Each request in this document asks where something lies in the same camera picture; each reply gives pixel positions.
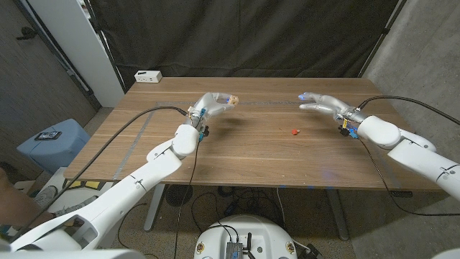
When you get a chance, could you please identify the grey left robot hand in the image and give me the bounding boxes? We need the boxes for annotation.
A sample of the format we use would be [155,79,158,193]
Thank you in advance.
[186,92,234,127]

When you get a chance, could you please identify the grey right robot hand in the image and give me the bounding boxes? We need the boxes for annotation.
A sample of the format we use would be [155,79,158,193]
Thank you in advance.
[298,91,364,122]

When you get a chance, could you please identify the white power strip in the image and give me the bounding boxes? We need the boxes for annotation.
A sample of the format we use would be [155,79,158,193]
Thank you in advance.
[134,70,163,84]

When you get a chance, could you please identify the black backdrop curtain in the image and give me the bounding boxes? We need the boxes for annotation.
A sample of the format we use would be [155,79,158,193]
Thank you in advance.
[88,0,409,82]

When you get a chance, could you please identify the black backdrop stand pole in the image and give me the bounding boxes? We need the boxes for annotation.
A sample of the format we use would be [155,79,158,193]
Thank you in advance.
[83,0,127,94]
[357,0,409,78]

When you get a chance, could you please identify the round black floor fan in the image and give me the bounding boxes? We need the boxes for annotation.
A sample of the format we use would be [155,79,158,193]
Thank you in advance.
[165,184,194,207]

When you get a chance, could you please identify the grey table leg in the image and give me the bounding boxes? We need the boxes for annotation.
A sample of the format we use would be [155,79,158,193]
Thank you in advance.
[325,188,350,241]

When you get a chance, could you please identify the white table leg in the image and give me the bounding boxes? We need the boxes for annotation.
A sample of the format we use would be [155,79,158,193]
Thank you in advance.
[143,186,165,232]

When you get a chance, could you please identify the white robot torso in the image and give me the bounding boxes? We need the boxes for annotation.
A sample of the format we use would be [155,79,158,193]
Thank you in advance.
[193,214,298,259]

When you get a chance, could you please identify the white pillar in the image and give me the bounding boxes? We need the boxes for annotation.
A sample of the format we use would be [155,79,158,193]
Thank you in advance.
[27,0,125,108]

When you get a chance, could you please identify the blue stool with phone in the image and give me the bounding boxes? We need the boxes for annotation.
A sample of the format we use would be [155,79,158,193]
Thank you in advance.
[16,119,91,173]

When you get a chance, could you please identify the black phone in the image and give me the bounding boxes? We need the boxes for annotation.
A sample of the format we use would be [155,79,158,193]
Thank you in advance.
[34,131,63,141]

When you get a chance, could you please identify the grey sneaker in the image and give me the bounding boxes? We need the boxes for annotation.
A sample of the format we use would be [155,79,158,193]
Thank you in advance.
[34,185,58,209]
[53,195,100,217]

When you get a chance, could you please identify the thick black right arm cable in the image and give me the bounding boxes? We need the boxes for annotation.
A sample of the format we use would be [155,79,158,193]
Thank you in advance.
[357,95,460,127]

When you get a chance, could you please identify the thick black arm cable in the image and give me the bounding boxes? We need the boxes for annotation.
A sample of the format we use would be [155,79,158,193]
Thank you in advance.
[10,105,190,242]
[357,95,460,127]

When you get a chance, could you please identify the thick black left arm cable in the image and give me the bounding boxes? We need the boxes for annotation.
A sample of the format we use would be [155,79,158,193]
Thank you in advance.
[10,105,190,242]

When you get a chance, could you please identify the black floor cables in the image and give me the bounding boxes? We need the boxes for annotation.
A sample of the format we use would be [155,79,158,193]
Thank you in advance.
[190,186,285,233]

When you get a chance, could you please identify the black wall rail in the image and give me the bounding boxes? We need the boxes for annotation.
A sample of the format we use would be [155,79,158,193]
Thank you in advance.
[13,0,102,111]

